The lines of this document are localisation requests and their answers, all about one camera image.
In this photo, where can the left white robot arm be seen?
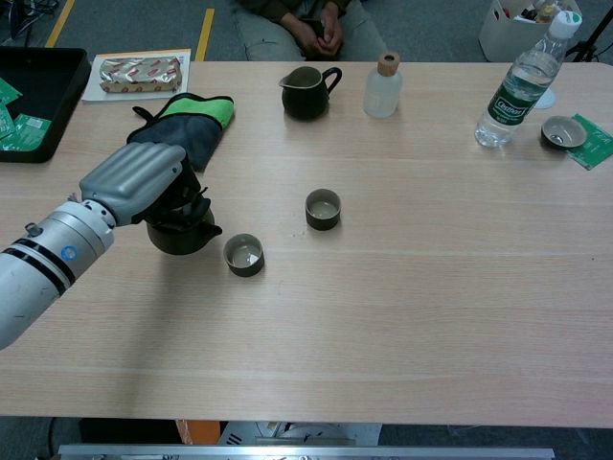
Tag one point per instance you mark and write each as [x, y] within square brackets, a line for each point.
[38, 268]

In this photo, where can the clear plastic water bottle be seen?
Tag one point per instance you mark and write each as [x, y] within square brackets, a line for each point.
[522, 81]

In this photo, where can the white round disc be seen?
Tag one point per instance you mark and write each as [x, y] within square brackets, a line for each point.
[546, 100]

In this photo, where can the green and grey cloth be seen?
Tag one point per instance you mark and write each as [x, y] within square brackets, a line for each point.
[201, 129]

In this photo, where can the aluminium rail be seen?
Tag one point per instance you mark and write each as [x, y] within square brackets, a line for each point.
[287, 453]

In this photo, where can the white storage box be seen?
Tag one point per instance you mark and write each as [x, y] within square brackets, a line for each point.
[498, 38]

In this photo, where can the silver foil tea package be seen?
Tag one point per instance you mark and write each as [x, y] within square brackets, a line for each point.
[139, 74]

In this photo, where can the black plastic tray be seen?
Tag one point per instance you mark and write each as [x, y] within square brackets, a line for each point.
[48, 81]

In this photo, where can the frosted glass bottle wooden cap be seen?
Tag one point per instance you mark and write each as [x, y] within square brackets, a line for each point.
[382, 96]

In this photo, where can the black phone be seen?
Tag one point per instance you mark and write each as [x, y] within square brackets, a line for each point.
[311, 24]

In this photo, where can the black ceramic pitcher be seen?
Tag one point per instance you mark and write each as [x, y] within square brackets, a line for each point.
[306, 103]

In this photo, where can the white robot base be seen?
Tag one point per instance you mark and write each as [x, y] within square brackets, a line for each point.
[297, 433]

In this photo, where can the seated person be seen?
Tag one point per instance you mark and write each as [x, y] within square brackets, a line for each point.
[268, 38]

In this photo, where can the orange panel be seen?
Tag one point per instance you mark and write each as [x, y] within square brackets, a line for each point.
[196, 431]

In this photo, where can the black tripod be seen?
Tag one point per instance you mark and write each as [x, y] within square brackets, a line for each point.
[582, 48]

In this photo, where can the dark teacup grey inside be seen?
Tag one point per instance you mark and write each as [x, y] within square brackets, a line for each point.
[323, 223]
[244, 268]

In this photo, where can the green tea sachet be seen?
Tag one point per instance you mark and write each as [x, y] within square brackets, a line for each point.
[7, 91]
[596, 144]
[31, 131]
[5, 122]

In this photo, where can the dark flared tea bowl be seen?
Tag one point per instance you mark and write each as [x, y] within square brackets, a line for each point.
[562, 129]

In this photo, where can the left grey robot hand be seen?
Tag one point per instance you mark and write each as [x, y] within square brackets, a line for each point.
[134, 177]

